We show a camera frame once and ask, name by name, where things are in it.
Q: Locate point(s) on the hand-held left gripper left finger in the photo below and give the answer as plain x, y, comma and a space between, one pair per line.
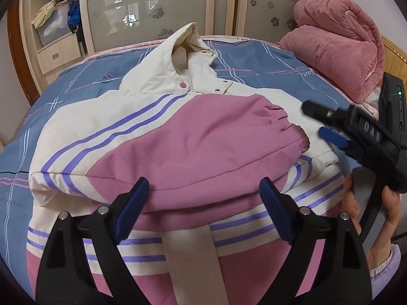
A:
133, 206

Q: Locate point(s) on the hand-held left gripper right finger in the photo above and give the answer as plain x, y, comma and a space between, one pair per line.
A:
276, 209

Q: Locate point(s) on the person's right forearm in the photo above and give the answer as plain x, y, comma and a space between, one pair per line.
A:
384, 273

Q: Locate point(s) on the beige wardrobe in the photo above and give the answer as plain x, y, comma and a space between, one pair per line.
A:
224, 6

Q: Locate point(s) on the blue garment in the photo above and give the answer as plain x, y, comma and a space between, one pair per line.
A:
73, 17

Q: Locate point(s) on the cream and pink hooded jacket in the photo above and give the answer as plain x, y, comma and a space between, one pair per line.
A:
190, 143

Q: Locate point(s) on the blue striped bed cover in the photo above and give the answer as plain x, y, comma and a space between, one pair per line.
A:
260, 66

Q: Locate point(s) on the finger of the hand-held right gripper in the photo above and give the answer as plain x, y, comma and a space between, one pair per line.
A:
324, 111
332, 136

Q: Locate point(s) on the brown wooden door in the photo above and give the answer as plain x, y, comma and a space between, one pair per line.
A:
17, 54

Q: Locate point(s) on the wooden headboard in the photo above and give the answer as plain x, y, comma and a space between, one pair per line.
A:
397, 57

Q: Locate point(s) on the pink fleece blanket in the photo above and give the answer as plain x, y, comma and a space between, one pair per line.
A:
334, 47

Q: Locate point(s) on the person's right hand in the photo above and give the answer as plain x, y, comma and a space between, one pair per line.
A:
349, 206

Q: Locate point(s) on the clear plastic storage box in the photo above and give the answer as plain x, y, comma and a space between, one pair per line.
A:
55, 30

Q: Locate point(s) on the floral pillow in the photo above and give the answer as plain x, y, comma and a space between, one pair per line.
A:
373, 104

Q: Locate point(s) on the frosted floral wardrobe door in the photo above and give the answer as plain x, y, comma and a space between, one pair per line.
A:
143, 6
279, 3

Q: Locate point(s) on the beige wardrobe drawer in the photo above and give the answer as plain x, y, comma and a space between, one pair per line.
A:
58, 57

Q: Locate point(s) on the pale yellow cloth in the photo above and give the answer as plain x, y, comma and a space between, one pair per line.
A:
43, 14

